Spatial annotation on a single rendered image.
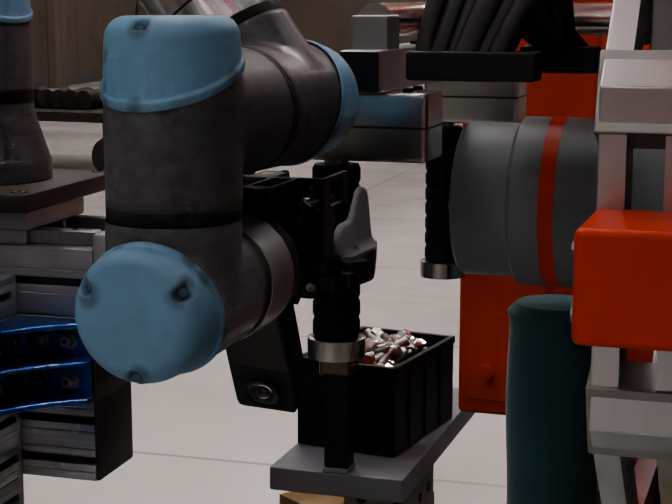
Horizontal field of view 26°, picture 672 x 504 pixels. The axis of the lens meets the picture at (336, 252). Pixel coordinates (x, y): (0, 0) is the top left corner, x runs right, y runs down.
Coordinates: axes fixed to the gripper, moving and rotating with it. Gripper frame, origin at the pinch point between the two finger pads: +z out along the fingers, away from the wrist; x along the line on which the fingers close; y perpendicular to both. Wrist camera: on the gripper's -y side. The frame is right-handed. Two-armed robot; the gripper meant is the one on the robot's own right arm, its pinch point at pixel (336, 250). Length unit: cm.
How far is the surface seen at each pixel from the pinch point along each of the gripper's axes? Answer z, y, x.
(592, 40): 65, 14, -10
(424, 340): 83, -27, 14
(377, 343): 75, -26, 18
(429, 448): 72, -38, 10
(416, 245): 479, -84, 116
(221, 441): 200, -83, 91
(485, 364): 64, -25, 2
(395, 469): 62, -38, 12
